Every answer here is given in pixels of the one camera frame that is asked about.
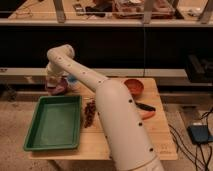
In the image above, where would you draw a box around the green plastic tray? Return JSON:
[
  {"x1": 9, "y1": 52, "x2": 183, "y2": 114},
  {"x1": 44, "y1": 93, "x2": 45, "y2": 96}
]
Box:
[{"x1": 23, "y1": 96, "x2": 82, "y2": 151}]

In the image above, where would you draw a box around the black floor cable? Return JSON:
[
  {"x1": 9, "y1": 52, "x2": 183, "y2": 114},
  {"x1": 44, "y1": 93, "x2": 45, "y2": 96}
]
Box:
[{"x1": 168, "y1": 106, "x2": 213, "y2": 171}]

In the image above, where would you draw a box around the black handled knife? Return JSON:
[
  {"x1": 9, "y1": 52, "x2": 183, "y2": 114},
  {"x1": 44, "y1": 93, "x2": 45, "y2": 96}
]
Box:
[{"x1": 135, "y1": 102, "x2": 156, "y2": 111}]

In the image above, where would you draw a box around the bunch of dark grapes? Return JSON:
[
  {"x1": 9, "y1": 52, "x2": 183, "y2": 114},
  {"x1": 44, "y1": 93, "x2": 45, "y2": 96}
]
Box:
[{"x1": 84, "y1": 100, "x2": 96, "y2": 128}]

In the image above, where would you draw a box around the black power box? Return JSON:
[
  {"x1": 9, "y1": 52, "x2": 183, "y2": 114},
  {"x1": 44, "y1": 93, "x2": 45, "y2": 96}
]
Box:
[{"x1": 187, "y1": 125, "x2": 213, "y2": 144}]

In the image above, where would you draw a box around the blue lidded plastic cup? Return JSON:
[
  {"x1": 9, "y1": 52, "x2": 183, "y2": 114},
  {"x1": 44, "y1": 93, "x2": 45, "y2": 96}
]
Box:
[{"x1": 67, "y1": 75, "x2": 78, "y2": 87}]

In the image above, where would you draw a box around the purple bowl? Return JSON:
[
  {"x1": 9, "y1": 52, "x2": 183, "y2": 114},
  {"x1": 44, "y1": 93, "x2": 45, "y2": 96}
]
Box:
[{"x1": 45, "y1": 78, "x2": 68, "y2": 95}]

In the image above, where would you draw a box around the red tray on shelf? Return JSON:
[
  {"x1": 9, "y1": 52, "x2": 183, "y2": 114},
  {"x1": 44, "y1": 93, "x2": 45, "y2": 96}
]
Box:
[{"x1": 112, "y1": 0, "x2": 175, "y2": 19}]

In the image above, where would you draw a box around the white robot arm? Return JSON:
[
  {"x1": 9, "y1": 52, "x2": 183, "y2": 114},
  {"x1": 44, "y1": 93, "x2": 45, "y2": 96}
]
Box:
[{"x1": 47, "y1": 45, "x2": 164, "y2": 171}]

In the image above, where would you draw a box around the orange bowl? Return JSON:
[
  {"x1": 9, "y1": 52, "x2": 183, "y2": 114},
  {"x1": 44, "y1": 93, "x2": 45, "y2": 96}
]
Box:
[{"x1": 124, "y1": 79, "x2": 144, "y2": 97}]

